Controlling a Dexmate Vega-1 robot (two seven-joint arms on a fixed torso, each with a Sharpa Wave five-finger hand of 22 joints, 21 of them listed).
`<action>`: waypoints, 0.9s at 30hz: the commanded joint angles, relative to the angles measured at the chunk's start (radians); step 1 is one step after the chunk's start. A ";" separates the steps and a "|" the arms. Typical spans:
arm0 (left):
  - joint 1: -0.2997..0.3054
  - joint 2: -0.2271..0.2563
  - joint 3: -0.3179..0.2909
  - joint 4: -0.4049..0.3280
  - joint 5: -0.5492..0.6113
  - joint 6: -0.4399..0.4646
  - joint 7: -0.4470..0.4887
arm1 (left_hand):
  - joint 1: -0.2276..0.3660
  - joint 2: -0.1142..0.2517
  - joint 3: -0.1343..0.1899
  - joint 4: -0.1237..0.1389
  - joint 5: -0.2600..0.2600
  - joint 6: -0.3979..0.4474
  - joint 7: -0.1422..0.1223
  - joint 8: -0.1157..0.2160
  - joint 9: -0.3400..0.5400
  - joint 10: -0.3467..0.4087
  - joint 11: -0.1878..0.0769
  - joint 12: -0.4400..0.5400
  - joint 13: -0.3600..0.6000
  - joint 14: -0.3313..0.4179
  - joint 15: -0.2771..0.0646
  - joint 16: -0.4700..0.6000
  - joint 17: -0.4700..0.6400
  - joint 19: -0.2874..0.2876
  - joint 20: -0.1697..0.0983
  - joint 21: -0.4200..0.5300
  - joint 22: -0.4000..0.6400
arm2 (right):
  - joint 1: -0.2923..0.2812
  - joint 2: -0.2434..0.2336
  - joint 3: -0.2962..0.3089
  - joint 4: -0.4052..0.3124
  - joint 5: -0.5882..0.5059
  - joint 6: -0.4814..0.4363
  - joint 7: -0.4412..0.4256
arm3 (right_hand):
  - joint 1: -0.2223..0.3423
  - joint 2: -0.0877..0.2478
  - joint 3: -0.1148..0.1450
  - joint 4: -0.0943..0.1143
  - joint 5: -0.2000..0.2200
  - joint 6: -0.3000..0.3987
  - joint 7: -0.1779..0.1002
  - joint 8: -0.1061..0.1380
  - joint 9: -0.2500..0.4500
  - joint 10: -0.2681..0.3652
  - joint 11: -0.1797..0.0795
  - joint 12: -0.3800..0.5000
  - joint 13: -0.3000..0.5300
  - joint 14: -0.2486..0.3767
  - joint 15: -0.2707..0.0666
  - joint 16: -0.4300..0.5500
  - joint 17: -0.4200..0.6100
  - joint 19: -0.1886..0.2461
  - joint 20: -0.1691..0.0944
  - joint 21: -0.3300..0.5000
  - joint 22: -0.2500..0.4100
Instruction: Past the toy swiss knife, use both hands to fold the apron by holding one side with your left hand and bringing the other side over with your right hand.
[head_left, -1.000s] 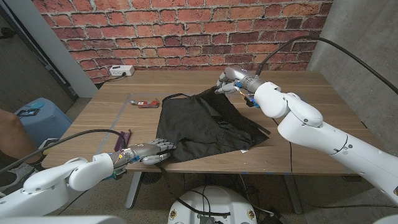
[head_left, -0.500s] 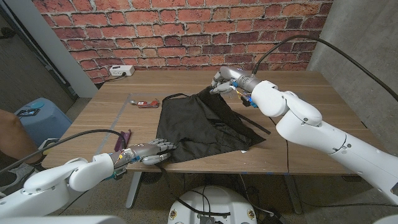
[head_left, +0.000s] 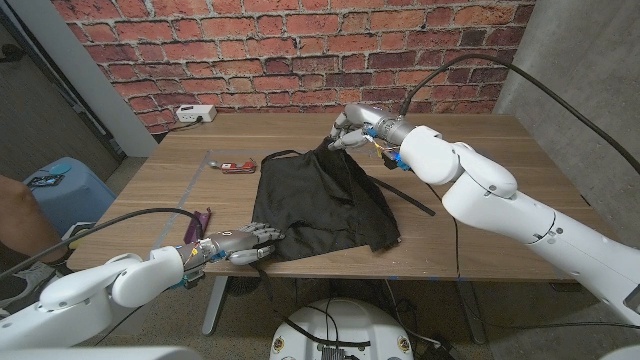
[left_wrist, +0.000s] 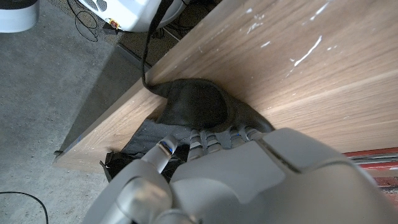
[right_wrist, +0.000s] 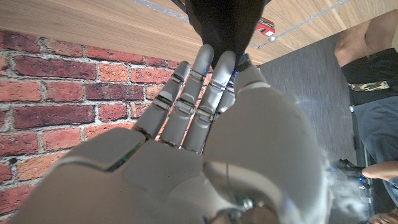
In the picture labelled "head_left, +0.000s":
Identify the person's bare leg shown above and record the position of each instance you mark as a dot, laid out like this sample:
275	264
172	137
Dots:
20	220

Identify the black smartphone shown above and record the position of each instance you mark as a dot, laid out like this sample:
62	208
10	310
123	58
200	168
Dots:
45	181

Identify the red brick printed backdrop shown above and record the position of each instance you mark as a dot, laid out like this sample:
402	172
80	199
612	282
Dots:
250	50

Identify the grey sneaker with black sock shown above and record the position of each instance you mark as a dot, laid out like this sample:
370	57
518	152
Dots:
30	275

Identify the purple plastic piece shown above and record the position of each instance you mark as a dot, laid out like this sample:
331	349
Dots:
195	230

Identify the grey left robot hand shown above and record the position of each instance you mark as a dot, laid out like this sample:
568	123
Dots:
235	242

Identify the white power strip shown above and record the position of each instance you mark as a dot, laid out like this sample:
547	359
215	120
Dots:
195	113

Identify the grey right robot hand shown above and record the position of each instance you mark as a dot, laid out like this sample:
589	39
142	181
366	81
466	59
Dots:
370	122

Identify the grey metal table leg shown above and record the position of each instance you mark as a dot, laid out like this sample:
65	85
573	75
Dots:
472	312
215	305

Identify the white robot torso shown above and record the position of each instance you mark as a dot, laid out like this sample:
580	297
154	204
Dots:
100	354

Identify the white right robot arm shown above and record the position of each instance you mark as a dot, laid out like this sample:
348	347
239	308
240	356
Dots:
500	205

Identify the black apron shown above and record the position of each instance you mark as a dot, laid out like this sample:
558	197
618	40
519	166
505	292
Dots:
320	200

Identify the red toy swiss knife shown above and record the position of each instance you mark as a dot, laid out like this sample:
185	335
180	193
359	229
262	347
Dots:
240	167

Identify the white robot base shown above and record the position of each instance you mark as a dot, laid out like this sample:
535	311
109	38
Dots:
345	325

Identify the blue plastic bin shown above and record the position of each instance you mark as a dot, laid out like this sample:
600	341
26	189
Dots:
70	195

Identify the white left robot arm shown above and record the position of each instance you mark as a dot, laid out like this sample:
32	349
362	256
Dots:
100	295

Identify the white and yellow floor object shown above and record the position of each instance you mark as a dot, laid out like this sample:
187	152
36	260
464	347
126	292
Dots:
75	232

